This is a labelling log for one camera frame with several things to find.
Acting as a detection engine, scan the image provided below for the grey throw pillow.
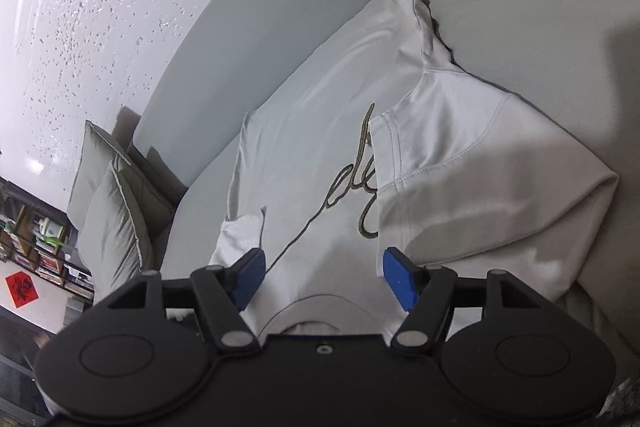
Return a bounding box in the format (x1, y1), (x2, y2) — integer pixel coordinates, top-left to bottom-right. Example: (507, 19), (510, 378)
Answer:
(66, 119), (177, 238)
(77, 165), (154, 305)

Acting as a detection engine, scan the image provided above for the red paper wall decoration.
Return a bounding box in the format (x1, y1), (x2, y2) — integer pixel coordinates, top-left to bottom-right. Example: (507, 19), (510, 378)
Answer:
(4, 271), (39, 308)

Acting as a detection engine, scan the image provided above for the patterned grey rug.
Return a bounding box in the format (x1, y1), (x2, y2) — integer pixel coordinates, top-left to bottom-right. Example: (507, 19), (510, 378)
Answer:
(594, 379), (640, 427)

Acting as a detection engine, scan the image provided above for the front grey throw pillow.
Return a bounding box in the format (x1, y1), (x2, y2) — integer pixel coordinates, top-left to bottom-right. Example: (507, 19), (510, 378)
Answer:
(77, 165), (154, 305)

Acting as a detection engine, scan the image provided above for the grey sofa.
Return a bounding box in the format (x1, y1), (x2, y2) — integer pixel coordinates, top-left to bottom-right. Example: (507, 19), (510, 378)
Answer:
(112, 0), (639, 346)

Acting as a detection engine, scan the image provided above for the rear grey throw pillow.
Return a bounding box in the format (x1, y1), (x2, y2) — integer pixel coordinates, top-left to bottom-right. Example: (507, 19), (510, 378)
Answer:
(66, 119), (177, 238)

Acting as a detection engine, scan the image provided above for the bookshelf with books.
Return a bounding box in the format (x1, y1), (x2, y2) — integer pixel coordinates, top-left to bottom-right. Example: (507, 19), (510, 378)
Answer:
(1, 178), (94, 303)

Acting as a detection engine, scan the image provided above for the white hoodie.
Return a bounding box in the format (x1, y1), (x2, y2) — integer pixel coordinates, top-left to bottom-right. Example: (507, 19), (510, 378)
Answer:
(212, 0), (618, 337)

